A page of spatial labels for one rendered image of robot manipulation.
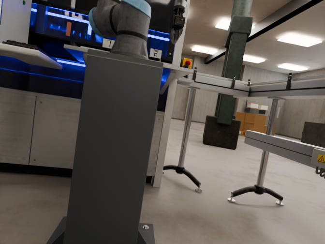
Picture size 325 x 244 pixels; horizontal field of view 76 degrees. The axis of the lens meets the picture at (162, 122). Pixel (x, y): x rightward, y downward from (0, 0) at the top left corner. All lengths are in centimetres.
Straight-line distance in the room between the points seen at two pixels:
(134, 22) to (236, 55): 373
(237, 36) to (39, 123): 381
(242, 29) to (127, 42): 392
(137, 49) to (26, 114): 111
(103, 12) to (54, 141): 103
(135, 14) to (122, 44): 12
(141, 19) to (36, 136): 117
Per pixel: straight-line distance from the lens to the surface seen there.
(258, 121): 801
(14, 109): 174
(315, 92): 151
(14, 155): 179
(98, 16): 94
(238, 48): 449
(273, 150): 171
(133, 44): 79
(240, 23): 463
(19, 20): 155
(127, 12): 84
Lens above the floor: 65
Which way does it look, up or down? 4 degrees down
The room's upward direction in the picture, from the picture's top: 9 degrees clockwise
